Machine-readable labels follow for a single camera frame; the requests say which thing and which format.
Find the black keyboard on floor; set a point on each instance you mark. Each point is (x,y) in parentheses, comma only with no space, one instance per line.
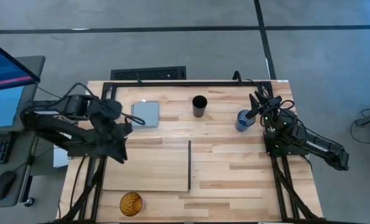
(147,73)

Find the black tapered cup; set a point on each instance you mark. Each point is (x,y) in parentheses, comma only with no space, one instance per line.
(199,107)

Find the grey computer desk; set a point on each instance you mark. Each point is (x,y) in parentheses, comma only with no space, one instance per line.
(32,71)

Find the light blue tilted screen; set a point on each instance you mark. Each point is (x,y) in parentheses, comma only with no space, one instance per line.
(1,107)

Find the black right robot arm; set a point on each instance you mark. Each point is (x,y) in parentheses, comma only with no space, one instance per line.
(322,147)

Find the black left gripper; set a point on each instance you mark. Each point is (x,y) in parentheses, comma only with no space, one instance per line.
(110,124)

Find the black computer mouse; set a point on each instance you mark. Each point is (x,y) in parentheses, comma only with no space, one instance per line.
(2,185)

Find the blue faceted glass cup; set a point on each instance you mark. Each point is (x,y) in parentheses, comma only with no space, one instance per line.
(243,122)

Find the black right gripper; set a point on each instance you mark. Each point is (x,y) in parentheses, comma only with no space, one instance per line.
(270,107)

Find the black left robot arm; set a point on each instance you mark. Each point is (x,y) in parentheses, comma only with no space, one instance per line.
(48,123)

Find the folded grey cloth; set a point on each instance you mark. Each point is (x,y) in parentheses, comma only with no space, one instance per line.
(145,114)

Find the amber glass cup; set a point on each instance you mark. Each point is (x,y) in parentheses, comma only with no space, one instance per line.
(131,203)

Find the black monitor with blue screen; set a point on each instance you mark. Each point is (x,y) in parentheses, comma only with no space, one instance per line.
(4,65)

